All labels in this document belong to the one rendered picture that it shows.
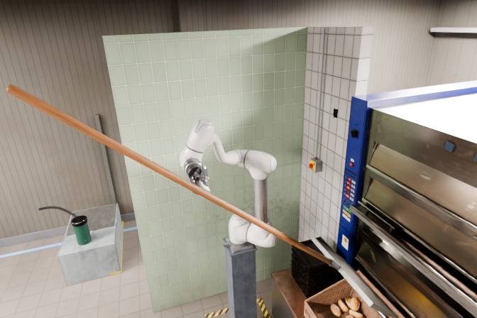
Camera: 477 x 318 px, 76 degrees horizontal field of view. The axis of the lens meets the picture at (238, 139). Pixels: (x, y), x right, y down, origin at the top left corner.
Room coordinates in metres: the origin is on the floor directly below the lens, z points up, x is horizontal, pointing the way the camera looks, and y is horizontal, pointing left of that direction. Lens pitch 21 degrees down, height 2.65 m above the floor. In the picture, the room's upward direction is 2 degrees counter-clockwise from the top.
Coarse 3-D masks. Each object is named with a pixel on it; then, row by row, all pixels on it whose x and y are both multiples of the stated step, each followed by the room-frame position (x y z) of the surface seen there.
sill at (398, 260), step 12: (372, 240) 1.77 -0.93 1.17; (384, 252) 1.66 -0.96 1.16; (396, 252) 1.63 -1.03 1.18; (396, 264) 1.56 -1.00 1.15; (408, 264) 1.52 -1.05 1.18; (420, 276) 1.42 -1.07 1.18; (432, 288) 1.33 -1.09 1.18; (444, 300) 1.25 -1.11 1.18; (456, 312) 1.18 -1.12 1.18; (468, 312) 1.17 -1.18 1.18
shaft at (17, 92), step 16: (16, 96) 0.96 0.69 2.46; (32, 96) 0.98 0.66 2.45; (48, 112) 0.98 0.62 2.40; (80, 128) 1.01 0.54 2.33; (112, 144) 1.04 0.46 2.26; (144, 160) 1.07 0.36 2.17; (176, 176) 1.11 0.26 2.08; (208, 192) 1.16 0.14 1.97; (224, 208) 1.18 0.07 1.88; (256, 224) 1.22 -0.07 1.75; (288, 240) 1.28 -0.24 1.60; (320, 256) 1.34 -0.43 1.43
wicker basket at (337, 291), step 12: (336, 288) 1.75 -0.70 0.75; (348, 288) 1.78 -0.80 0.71; (312, 300) 1.69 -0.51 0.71; (324, 300) 1.72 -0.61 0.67; (336, 300) 1.76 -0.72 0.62; (360, 300) 1.71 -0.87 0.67; (384, 300) 1.56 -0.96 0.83; (312, 312) 1.57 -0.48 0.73; (324, 312) 1.68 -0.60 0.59; (348, 312) 1.68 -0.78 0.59; (360, 312) 1.67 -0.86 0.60; (372, 312) 1.59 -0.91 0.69; (396, 312) 1.46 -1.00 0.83
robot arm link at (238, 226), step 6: (234, 216) 1.97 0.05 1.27; (234, 222) 1.94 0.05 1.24; (240, 222) 1.93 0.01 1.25; (246, 222) 1.94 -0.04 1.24; (234, 228) 1.92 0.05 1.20; (240, 228) 1.91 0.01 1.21; (246, 228) 1.90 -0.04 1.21; (234, 234) 1.92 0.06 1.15; (240, 234) 1.90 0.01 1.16; (234, 240) 1.92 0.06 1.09; (240, 240) 1.90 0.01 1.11
